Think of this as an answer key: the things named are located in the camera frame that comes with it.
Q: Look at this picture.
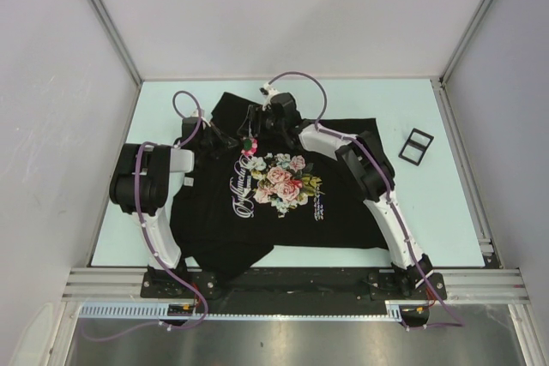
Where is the right aluminium corner post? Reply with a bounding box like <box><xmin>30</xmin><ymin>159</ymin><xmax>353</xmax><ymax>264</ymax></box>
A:
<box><xmin>439</xmin><ymin>0</ymin><xmax>496</xmax><ymax>87</ymax></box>

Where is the aluminium corner post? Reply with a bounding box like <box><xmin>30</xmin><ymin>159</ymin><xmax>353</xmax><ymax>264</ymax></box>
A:
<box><xmin>87</xmin><ymin>0</ymin><xmax>143</xmax><ymax>87</ymax></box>
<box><xmin>439</xmin><ymin>0</ymin><xmax>496</xmax><ymax>87</ymax></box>

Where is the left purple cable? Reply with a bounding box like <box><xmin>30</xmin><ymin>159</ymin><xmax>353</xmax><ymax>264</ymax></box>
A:
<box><xmin>80</xmin><ymin>90</ymin><xmax>210</xmax><ymax>344</ymax></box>

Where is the white slotted cable duct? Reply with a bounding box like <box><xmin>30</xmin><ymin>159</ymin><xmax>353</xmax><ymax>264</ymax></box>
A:
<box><xmin>78</xmin><ymin>302</ymin><xmax>426</xmax><ymax>322</ymax></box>

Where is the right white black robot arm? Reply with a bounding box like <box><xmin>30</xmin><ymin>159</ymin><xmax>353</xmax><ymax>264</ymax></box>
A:
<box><xmin>238</xmin><ymin>85</ymin><xmax>434</xmax><ymax>298</ymax></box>

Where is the purple cable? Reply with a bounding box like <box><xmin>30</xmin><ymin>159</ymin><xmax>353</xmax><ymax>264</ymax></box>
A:
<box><xmin>80</xmin><ymin>90</ymin><xmax>210</xmax><ymax>344</ymax></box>
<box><xmin>268</xmin><ymin>70</ymin><xmax>467</xmax><ymax>327</ymax></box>

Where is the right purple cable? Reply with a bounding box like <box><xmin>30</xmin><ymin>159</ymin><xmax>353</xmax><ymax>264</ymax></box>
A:
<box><xmin>268</xmin><ymin>70</ymin><xmax>467</xmax><ymax>327</ymax></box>

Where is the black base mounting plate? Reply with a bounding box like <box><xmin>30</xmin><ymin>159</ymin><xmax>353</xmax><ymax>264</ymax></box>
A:
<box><xmin>141</xmin><ymin>269</ymin><xmax>448</xmax><ymax>302</ymax></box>

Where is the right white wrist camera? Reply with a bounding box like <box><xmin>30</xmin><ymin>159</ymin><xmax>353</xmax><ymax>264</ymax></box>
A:
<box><xmin>259</xmin><ymin>83</ymin><xmax>280</xmax><ymax>106</ymax></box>

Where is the right aluminium side rail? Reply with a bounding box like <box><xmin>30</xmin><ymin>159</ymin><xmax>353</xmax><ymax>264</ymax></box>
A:
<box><xmin>431</xmin><ymin>79</ymin><xmax>500</xmax><ymax>268</ymax></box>

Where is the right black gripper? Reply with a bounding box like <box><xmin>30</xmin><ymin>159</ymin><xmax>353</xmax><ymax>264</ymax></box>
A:
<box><xmin>238</xmin><ymin>106</ymin><xmax>287</xmax><ymax>141</ymax></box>

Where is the pink flower brooch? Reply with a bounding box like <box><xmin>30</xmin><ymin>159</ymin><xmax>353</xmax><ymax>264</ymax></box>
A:
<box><xmin>241</xmin><ymin>137</ymin><xmax>258</xmax><ymax>157</ymax></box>

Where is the small black frame stand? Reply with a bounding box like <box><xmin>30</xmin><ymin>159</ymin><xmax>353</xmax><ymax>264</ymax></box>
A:
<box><xmin>398</xmin><ymin>128</ymin><xmax>434</xmax><ymax>166</ymax></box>

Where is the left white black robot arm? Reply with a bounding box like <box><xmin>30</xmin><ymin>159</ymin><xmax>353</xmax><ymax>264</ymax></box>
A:
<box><xmin>109</xmin><ymin>115</ymin><xmax>239</xmax><ymax>297</ymax></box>

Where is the left aluminium corner post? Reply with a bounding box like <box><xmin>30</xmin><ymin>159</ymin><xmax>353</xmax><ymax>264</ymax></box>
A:
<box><xmin>87</xmin><ymin>0</ymin><xmax>143</xmax><ymax>87</ymax></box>

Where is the aluminium front rail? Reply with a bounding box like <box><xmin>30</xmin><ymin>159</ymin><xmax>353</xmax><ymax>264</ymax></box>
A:
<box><xmin>62</xmin><ymin>267</ymin><xmax>530</xmax><ymax>304</ymax></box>

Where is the black floral print t-shirt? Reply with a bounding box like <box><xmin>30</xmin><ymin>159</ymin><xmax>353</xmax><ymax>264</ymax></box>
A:
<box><xmin>169</xmin><ymin>91</ymin><xmax>394</xmax><ymax>283</ymax></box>

